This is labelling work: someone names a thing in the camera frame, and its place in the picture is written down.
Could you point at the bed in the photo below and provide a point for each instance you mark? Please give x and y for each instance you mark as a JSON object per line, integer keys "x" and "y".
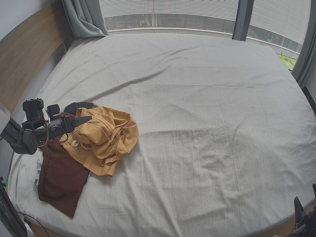
{"x": 185, "y": 95}

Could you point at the pale grey garment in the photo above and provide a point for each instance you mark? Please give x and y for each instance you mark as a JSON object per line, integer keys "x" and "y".
{"x": 39, "y": 165}

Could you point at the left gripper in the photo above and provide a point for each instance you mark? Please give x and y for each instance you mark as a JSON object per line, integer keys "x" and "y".
{"x": 58, "y": 127}

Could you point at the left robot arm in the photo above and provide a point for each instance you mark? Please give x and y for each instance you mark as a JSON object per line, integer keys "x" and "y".
{"x": 24, "y": 139}

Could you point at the window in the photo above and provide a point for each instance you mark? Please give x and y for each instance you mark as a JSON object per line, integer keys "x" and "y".
{"x": 240, "y": 13}

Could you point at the tan shorts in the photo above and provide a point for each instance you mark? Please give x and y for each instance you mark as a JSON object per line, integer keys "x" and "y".
{"x": 118, "y": 127}

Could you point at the brown shorts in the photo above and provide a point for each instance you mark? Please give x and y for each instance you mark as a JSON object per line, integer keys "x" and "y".
{"x": 61, "y": 176}

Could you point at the black garment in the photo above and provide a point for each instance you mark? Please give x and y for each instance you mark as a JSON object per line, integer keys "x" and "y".
{"x": 74, "y": 107}

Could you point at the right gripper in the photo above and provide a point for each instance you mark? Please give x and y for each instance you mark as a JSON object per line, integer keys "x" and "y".
{"x": 309, "y": 228}

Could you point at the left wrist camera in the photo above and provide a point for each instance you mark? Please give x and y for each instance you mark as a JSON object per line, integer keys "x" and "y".
{"x": 53, "y": 110}

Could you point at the blue-green curtain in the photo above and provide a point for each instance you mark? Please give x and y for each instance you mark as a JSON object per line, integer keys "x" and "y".
{"x": 81, "y": 21}

